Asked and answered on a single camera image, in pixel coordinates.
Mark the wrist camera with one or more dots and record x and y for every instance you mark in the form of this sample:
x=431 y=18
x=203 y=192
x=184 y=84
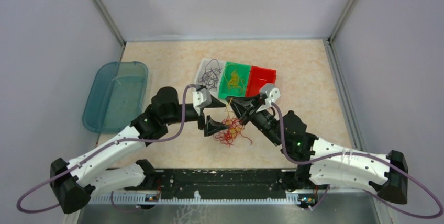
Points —
x=201 y=99
x=270 y=94

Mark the green plastic bin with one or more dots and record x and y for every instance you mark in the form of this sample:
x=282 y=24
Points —
x=234 y=81

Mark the white plastic bin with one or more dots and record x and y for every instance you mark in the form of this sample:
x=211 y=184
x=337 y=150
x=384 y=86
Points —
x=209 y=74

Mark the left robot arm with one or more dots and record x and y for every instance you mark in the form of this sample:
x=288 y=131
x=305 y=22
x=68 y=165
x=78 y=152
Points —
x=77 y=181

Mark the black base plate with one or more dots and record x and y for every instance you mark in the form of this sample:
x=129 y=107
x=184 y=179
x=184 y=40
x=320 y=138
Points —
x=229 y=184

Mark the teal translucent tray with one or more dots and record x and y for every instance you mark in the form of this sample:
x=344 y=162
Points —
x=116 y=97

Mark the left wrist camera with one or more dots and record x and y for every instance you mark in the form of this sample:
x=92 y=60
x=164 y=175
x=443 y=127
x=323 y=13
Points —
x=201 y=99

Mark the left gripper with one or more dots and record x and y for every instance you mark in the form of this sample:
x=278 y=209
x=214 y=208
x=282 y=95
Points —
x=212 y=126

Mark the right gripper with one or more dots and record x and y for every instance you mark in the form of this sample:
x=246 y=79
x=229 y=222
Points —
x=239 y=105

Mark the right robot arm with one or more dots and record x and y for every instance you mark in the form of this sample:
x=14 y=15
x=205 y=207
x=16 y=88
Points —
x=321 y=162

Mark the red plastic bin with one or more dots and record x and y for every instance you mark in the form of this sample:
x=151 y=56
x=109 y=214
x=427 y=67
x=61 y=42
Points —
x=258 y=78

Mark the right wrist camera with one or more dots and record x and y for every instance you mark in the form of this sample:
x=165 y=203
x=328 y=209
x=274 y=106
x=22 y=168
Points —
x=270 y=94

